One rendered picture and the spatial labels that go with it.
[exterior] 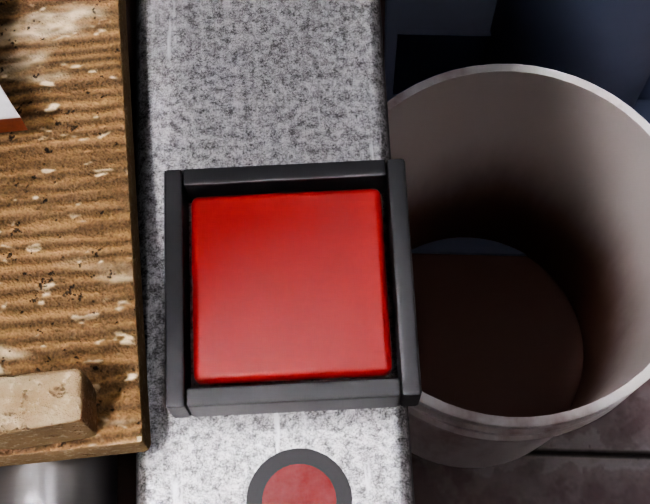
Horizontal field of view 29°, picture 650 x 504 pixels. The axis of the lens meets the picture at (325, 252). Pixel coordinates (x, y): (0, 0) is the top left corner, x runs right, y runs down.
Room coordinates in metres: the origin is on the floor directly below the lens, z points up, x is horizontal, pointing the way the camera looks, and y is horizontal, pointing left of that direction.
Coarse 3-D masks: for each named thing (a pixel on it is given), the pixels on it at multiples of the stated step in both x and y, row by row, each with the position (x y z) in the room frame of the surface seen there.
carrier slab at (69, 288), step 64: (0, 0) 0.21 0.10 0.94; (64, 0) 0.21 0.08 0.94; (0, 64) 0.19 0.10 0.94; (64, 64) 0.19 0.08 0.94; (128, 64) 0.19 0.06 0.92; (64, 128) 0.16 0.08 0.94; (128, 128) 0.16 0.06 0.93; (0, 192) 0.14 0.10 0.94; (64, 192) 0.14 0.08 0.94; (128, 192) 0.14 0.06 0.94; (0, 256) 0.12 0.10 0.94; (64, 256) 0.12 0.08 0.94; (128, 256) 0.12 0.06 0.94; (0, 320) 0.10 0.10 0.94; (64, 320) 0.10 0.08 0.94; (128, 320) 0.10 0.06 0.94; (128, 384) 0.08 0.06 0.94; (64, 448) 0.06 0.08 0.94; (128, 448) 0.06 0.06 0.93
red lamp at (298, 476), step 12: (288, 468) 0.06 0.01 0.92; (300, 468) 0.06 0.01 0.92; (312, 468) 0.06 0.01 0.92; (276, 480) 0.05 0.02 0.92; (288, 480) 0.05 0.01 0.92; (300, 480) 0.05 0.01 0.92; (312, 480) 0.05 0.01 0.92; (324, 480) 0.05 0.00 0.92; (264, 492) 0.05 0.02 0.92; (276, 492) 0.05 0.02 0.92; (288, 492) 0.05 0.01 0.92; (300, 492) 0.05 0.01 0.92; (312, 492) 0.05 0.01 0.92; (324, 492) 0.05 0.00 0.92
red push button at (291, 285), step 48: (336, 192) 0.14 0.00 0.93; (192, 240) 0.13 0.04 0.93; (240, 240) 0.13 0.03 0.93; (288, 240) 0.13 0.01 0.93; (336, 240) 0.13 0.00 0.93; (192, 288) 0.11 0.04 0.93; (240, 288) 0.11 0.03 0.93; (288, 288) 0.11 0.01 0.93; (336, 288) 0.11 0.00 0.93; (384, 288) 0.11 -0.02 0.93; (240, 336) 0.10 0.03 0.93; (288, 336) 0.10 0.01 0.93; (336, 336) 0.09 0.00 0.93; (384, 336) 0.09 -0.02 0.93
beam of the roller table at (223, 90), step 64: (192, 0) 0.22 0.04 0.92; (256, 0) 0.22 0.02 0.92; (320, 0) 0.22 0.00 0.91; (192, 64) 0.20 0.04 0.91; (256, 64) 0.19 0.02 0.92; (320, 64) 0.19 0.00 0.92; (384, 64) 0.19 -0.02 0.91; (192, 128) 0.17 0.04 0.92; (256, 128) 0.17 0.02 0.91; (320, 128) 0.17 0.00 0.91; (384, 128) 0.17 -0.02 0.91; (192, 320) 0.11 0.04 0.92; (192, 384) 0.08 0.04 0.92; (192, 448) 0.07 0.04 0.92; (256, 448) 0.06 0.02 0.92; (320, 448) 0.06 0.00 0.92; (384, 448) 0.06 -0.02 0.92
